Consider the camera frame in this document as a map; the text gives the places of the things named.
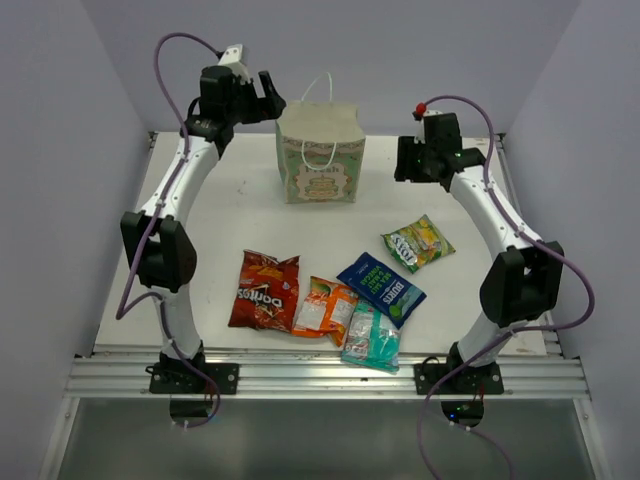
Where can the blue Burts crisps bag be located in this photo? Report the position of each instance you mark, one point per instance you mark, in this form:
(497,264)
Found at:
(378,284)

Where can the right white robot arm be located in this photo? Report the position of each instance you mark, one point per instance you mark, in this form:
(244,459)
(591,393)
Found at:
(523,281)

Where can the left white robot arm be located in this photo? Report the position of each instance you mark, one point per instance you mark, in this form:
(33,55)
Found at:
(160,253)

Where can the teal clear candy bag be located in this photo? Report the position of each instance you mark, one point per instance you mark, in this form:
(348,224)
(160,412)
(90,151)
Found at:
(372,340)

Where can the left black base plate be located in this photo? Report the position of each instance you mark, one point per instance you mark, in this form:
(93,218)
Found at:
(176,378)

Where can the aluminium front rail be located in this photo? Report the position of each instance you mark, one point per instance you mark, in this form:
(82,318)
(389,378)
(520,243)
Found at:
(318,375)

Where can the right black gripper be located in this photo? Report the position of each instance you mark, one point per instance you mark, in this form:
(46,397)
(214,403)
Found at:
(405,169)

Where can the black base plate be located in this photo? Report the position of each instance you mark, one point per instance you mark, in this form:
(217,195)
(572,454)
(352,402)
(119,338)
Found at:
(176,378)
(472,380)

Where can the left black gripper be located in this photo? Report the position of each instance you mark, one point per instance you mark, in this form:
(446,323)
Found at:
(273,102)

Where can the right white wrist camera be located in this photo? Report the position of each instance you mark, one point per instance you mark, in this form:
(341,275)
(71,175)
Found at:
(422,114)

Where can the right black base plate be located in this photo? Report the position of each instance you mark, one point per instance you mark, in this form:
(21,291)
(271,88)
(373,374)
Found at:
(472,380)

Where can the green Fox's candy bag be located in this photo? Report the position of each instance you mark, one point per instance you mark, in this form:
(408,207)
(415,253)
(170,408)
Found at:
(417,244)

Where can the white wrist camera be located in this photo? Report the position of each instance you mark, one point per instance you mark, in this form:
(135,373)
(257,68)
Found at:
(234,58)
(422,114)

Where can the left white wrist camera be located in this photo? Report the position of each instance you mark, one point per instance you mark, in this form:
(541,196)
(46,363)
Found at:
(234,58)

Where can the red Doritos chip bag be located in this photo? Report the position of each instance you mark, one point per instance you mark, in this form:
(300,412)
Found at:
(267,293)

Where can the green patterned paper bag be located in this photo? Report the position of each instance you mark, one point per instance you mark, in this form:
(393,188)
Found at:
(320,149)

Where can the orange snack packet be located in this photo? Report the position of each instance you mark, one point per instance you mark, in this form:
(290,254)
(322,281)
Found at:
(326,311)

